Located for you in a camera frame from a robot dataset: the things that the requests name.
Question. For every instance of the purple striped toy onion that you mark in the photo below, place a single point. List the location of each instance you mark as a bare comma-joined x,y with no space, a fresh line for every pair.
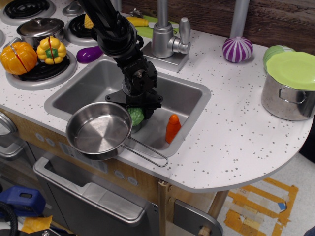
237,49

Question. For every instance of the steel sink basin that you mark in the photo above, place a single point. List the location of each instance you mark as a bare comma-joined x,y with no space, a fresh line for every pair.
103,77

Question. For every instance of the steel frying pan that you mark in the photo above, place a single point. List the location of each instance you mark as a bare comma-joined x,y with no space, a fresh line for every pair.
100,131

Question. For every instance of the grey vertical post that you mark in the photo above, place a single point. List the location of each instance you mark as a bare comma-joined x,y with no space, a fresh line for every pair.
239,18

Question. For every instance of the silver toy faucet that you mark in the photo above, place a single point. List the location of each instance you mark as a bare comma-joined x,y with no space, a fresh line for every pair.
166,50

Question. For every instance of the silver stove knob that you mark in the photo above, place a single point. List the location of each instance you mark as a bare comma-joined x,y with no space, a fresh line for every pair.
73,10

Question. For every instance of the back left stove burner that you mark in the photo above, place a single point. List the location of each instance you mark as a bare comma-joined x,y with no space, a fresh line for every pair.
20,11

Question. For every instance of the back right stove burner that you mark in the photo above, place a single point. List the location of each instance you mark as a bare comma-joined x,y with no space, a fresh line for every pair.
76,33

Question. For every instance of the light green plate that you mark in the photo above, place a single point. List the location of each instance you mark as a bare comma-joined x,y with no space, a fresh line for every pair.
293,69

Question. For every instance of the stove burner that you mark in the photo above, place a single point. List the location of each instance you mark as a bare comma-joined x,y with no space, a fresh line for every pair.
76,33
20,11
43,76

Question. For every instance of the large steel pot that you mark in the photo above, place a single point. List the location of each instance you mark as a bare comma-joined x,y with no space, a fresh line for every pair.
287,103

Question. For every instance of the small lidded steel pot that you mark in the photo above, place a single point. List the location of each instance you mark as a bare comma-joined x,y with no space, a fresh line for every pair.
33,31

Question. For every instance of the yellow toy corn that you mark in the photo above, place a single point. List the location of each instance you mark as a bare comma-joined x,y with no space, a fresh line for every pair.
88,24

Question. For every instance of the grey oven door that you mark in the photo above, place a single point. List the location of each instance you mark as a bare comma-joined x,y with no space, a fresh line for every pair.
92,206

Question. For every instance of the green toy squash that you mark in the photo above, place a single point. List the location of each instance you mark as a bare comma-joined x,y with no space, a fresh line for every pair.
136,114

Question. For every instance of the front left stove burner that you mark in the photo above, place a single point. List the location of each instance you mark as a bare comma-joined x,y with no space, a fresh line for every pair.
43,76

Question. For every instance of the purple toy eggplant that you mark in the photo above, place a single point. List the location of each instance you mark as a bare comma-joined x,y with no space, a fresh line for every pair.
88,55

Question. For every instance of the blue device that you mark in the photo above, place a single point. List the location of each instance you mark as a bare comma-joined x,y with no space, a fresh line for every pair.
24,201

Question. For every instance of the orange toy carrot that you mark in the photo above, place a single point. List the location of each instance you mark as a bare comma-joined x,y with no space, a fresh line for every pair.
172,128

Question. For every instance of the yellow toy bell pepper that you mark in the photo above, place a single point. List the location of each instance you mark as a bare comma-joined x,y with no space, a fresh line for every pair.
51,50

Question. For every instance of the orange toy pumpkin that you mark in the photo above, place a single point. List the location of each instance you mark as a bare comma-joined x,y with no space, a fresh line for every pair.
18,58

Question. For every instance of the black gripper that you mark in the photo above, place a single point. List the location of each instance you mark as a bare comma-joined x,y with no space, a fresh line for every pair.
148,101

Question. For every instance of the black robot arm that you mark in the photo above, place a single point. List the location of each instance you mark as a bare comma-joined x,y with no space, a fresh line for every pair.
118,38

